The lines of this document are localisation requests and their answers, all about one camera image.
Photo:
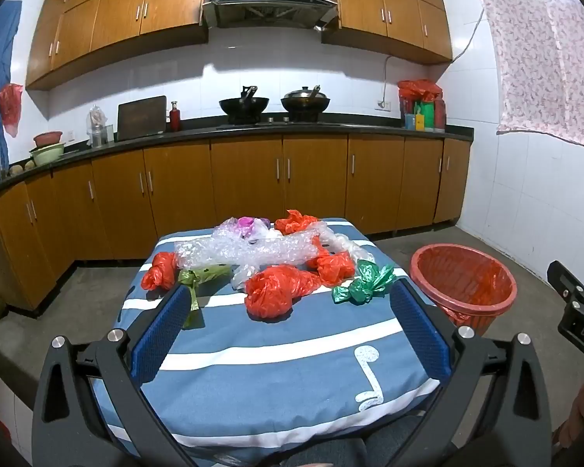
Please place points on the pink floral curtain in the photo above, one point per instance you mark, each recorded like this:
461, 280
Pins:
550, 53

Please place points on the green box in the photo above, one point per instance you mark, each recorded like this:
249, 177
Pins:
427, 114

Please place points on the red bottle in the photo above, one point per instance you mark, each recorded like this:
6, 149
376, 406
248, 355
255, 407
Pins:
174, 117

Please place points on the wooden wall cabinet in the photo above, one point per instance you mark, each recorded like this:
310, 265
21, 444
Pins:
121, 14
394, 5

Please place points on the red bag on bottles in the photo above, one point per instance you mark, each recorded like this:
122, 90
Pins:
418, 90

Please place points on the glass container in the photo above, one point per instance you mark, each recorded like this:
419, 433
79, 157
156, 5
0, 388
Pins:
108, 136

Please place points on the dark red bottles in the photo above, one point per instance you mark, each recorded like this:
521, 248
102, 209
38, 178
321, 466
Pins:
440, 114

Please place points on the black kitchen countertop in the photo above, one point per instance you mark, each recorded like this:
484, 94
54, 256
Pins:
199, 132

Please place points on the blue striped tablecloth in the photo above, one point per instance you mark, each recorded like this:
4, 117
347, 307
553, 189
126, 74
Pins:
272, 365

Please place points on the wooden base cabinets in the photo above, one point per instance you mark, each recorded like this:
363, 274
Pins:
243, 185

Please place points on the red plastic waste basket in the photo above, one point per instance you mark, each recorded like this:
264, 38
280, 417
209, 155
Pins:
460, 309

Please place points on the white wall socket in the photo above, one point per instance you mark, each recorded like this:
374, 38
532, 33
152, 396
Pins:
384, 105

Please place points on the large clear bubble wrap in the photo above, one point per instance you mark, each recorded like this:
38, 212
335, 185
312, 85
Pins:
253, 250

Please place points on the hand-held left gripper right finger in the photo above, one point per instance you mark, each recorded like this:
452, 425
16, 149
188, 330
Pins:
421, 331

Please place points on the olive green plastic bag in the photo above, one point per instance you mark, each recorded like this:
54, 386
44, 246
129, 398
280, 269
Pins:
192, 296

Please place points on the black wok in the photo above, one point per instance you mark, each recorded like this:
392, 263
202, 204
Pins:
243, 107

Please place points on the red hanging plastic bag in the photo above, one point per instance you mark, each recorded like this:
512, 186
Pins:
10, 107

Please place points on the gas stove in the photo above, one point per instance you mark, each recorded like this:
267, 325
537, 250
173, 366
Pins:
277, 121

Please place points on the dark green plastic bag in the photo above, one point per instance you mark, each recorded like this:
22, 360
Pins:
365, 284

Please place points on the large red plastic bag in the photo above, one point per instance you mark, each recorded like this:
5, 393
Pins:
272, 294

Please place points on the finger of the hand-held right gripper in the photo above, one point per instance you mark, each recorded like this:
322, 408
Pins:
581, 331

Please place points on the blue cup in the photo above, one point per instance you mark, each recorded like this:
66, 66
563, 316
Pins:
409, 121

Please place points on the wok with steel lid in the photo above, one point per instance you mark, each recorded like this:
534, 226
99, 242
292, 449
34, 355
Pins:
305, 102

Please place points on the red basin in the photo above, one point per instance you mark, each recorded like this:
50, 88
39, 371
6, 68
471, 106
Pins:
48, 138

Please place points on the purple plastic bag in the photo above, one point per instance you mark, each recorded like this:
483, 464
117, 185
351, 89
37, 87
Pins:
247, 224

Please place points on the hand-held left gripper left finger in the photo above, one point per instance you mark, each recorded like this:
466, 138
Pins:
158, 335

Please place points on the dark wooden cutting board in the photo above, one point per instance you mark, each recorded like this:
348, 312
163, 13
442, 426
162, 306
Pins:
141, 119

